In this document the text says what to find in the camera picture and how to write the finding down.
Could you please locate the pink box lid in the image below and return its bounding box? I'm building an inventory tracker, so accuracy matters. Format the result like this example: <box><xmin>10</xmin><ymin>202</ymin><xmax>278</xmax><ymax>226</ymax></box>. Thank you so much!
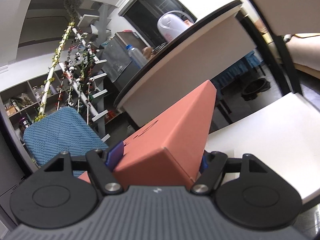
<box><xmin>77</xmin><ymin>79</ymin><xmax>218</xmax><ymax>188</ymax></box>

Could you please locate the blue covered chair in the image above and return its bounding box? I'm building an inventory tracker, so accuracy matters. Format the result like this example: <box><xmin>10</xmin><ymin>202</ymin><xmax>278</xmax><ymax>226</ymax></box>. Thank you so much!
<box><xmin>23</xmin><ymin>107</ymin><xmax>108</xmax><ymax>167</ymax></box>

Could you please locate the white decorated staircase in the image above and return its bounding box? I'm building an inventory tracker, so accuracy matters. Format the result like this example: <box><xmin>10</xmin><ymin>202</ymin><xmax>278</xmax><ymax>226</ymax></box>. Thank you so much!
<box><xmin>35</xmin><ymin>0</ymin><xmax>111</xmax><ymax>142</ymax></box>

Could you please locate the black trash bin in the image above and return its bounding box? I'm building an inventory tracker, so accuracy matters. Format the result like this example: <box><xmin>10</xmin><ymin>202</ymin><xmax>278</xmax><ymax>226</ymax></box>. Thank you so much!
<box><xmin>241</xmin><ymin>78</ymin><xmax>271</xmax><ymax>101</ymax></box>

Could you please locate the grey refrigerator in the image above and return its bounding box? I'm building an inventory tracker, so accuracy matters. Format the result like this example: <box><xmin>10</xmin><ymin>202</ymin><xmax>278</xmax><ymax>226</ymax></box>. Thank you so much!
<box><xmin>101</xmin><ymin>31</ymin><xmax>147</xmax><ymax>91</ymax></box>

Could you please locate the clear plastic water bottle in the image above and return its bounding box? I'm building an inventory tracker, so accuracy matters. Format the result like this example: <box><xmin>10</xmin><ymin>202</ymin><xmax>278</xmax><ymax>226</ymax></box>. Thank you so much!
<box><xmin>126</xmin><ymin>44</ymin><xmax>148</xmax><ymax>68</ymax></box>

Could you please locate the white curved dining table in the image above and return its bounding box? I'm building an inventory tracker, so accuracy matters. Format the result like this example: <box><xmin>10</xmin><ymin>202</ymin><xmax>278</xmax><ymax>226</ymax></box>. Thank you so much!
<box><xmin>114</xmin><ymin>0</ymin><xmax>256</xmax><ymax>127</ymax></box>

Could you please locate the small brown figurine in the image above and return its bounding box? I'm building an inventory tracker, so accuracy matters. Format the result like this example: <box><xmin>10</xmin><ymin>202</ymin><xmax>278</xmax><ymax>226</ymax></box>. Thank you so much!
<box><xmin>142</xmin><ymin>47</ymin><xmax>154</xmax><ymax>60</ymax></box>

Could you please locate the beige sofa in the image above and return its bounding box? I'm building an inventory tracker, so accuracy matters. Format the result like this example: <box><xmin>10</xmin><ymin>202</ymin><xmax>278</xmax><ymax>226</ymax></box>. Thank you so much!
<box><xmin>286</xmin><ymin>33</ymin><xmax>319</xmax><ymax>79</ymax></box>

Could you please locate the dark window door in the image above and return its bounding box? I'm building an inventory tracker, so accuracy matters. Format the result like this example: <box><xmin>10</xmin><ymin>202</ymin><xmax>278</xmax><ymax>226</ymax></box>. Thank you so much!
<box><xmin>119</xmin><ymin>0</ymin><xmax>197</xmax><ymax>47</ymax></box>

